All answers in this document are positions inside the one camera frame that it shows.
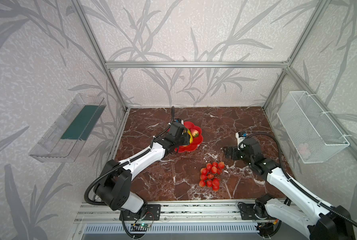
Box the yellow green fake fruit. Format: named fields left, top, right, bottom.
left=187, top=130, right=193, bottom=144

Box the red fake peach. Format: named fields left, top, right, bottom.
left=190, top=129, right=199, bottom=138

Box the red flower-shaped fruit bowl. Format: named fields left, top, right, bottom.
left=176, top=121, right=203, bottom=153

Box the red fake cherry tomato bunch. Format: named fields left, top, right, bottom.
left=198, top=162, right=225, bottom=192

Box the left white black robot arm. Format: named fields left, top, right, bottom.
left=84, top=119, right=190, bottom=214

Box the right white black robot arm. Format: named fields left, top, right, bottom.
left=222, top=136, right=357, bottom=240

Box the pink object in basket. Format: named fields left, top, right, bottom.
left=297, top=143, right=311, bottom=159

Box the green circuit board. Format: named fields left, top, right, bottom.
left=132, top=223, right=153, bottom=232

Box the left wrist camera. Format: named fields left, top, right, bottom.
left=175, top=119, right=184, bottom=125

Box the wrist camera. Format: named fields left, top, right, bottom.
left=235, top=131, right=247, bottom=148
left=175, top=119, right=184, bottom=125

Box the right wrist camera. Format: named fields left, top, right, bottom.
left=235, top=131, right=247, bottom=148

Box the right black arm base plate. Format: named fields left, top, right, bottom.
left=237, top=202, right=279, bottom=222

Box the white wire mesh basket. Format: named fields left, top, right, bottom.
left=277, top=91, right=350, bottom=164

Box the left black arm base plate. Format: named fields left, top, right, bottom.
left=120, top=204, right=161, bottom=221

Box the aluminium front rail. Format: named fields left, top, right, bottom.
left=74, top=199, right=263, bottom=224

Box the clear plastic wall bin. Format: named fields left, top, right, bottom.
left=29, top=94, right=107, bottom=163

